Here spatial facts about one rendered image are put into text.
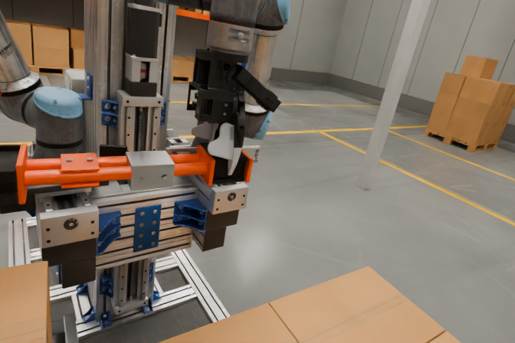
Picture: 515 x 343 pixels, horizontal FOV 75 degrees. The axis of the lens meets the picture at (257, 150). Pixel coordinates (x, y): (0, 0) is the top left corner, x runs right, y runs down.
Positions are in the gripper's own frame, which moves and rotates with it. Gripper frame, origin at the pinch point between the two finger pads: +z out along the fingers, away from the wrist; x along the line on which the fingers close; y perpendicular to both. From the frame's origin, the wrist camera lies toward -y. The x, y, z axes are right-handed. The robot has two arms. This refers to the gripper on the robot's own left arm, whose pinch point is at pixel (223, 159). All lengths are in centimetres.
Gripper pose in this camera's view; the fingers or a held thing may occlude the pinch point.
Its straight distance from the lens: 64.4
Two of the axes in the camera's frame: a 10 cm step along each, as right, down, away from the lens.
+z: -1.7, 9.3, 3.3
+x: 4.6, 3.7, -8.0
